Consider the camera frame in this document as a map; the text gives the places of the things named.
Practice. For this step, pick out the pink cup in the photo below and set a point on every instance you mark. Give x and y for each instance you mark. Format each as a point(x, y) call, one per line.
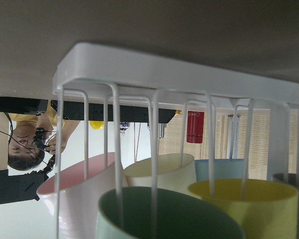
point(79, 197)

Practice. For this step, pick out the person in yellow shirt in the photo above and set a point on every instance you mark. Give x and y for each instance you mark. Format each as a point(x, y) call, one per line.
point(29, 142)

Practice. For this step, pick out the red cylinder container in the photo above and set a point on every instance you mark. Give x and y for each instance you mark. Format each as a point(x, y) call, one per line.
point(195, 125)

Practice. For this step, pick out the white wire cup rack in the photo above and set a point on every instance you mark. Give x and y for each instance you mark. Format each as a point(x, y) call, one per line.
point(100, 70)

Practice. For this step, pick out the cream cup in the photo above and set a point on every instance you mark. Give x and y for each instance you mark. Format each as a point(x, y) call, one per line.
point(175, 172)

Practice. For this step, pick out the green cup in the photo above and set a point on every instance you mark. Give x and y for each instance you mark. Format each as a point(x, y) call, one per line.
point(179, 216)

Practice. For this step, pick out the yellow cup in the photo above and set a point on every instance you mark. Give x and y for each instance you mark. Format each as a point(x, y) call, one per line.
point(269, 210)

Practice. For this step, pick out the blue cup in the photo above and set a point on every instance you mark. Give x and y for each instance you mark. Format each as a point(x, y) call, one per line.
point(224, 168)

